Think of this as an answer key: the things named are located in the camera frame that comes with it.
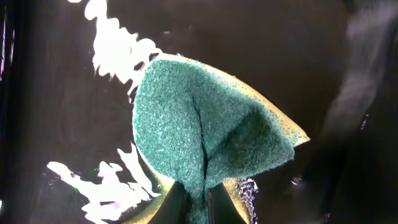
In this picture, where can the black water tray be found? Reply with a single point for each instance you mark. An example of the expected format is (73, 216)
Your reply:
(330, 66)

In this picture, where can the green yellow sponge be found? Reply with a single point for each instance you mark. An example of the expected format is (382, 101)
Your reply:
(201, 126)

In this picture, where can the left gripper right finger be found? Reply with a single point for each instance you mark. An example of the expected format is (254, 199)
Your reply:
(220, 207)

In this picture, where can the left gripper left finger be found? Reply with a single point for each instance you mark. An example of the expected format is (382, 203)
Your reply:
(174, 208)

